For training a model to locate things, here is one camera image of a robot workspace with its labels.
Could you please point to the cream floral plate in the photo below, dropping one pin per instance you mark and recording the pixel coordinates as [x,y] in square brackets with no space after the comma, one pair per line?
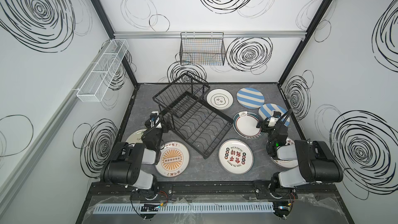
[135,137]

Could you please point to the black wire wall basket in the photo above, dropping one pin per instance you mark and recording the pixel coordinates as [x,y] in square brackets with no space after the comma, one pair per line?
[202,48]

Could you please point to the white plate black flower outline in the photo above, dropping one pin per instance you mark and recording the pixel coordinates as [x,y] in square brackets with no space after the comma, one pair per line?
[220,99]

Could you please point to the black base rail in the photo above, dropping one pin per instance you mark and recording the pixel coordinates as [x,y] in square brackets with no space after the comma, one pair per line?
[172,190]

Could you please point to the orange sunburst plate left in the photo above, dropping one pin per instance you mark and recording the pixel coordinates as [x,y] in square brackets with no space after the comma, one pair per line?
[174,159]

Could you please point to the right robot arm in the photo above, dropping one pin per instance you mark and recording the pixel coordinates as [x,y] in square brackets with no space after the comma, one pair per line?
[316,164]

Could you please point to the orange sunburst plate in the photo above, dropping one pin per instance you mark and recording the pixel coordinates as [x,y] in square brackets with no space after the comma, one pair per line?
[287,164]
[174,159]

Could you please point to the white mesh wall shelf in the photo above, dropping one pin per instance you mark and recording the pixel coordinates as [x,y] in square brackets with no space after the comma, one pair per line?
[105,67]

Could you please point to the white plate green red rim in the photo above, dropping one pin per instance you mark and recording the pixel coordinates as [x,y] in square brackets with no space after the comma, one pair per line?
[245,125]

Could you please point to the black wire dish rack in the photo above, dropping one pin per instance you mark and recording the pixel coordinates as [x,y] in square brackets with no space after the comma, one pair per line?
[190,117]

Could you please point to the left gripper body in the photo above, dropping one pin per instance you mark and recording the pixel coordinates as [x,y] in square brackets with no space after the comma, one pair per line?
[158,124]

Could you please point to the blue striped plate rear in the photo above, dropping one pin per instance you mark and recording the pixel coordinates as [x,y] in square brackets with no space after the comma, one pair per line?
[250,98]

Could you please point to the white plate red characters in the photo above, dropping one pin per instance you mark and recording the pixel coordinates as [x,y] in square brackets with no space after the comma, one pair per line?
[236,157]

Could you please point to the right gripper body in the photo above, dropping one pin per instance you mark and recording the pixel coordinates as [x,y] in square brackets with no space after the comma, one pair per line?
[276,123]

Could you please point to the grey slotted cable duct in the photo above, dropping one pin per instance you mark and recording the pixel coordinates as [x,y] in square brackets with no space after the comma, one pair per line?
[182,208]

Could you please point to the blue striped plate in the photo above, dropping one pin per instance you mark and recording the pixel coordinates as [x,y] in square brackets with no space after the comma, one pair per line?
[250,98]
[267,110]

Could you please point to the blue striped plate right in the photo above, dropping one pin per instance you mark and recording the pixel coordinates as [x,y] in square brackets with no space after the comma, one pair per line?
[267,110]

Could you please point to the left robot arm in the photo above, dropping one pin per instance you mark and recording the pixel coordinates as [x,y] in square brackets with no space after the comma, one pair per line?
[123,167]

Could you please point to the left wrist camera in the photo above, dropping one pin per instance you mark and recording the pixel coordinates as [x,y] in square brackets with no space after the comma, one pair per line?
[154,114]

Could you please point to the orange sunburst plate right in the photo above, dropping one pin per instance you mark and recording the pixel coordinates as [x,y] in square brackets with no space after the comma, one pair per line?
[287,164]

